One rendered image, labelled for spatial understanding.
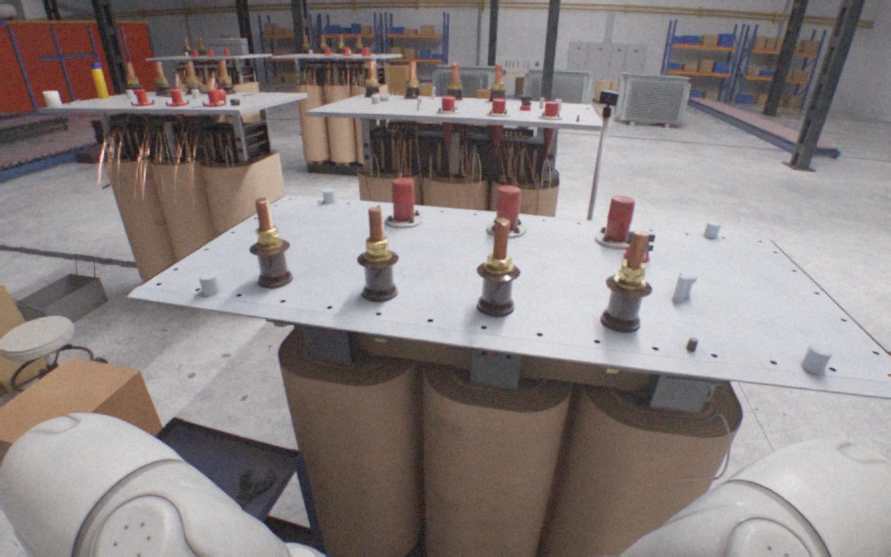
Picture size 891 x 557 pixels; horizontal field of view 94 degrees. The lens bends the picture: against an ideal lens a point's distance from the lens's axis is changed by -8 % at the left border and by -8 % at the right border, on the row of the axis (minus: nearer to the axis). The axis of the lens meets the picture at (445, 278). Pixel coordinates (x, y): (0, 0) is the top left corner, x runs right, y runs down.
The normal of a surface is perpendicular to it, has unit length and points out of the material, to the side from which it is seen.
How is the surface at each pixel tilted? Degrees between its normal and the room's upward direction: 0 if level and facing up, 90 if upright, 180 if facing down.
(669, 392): 90
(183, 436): 0
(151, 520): 27
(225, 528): 62
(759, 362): 0
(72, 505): 34
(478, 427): 90
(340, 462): 90
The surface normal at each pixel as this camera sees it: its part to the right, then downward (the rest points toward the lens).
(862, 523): 0.18, -0.51
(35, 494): -0.27, -0.41
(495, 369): -0.20, 0.46
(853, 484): 0.11, -0.80
